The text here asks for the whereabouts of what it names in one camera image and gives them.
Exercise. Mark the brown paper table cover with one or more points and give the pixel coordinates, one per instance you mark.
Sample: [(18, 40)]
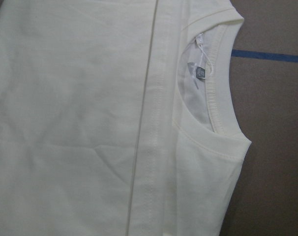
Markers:
[(263, 80)]

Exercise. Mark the cream long-sleeve cat shirt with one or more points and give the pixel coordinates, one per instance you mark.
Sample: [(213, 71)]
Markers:
[(116, 117)]

